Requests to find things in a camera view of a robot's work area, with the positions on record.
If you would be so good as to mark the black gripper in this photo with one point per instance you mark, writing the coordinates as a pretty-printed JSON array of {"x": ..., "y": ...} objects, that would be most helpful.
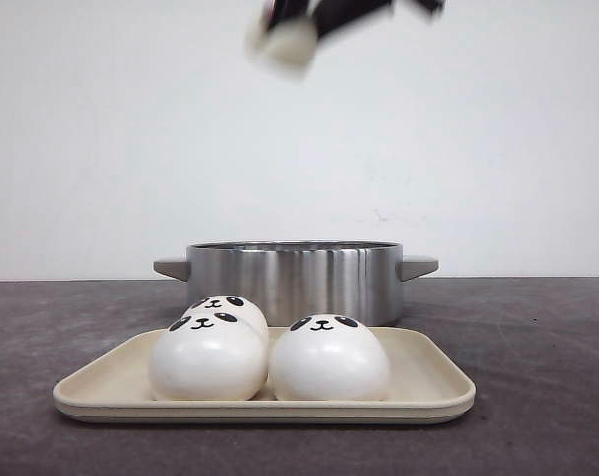
[{"x": 330, "y": 15}]

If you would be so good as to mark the panda bun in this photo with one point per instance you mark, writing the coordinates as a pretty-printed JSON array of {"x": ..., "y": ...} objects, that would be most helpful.
[
  {"x": 234, "y": 305},
  {"x": 329, "y": 357},
  {"x": 288, "y": 50},
  {"x": 210, "y": 356}
]

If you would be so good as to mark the stainless steel steamer pot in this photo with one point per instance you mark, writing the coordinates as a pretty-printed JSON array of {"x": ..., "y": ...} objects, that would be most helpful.
[{"x": 289, "y": 280}]

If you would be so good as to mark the cream rectangular plastic tray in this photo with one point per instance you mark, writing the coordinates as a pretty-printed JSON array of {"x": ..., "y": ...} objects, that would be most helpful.
[{"x": 426, "y": 387}]

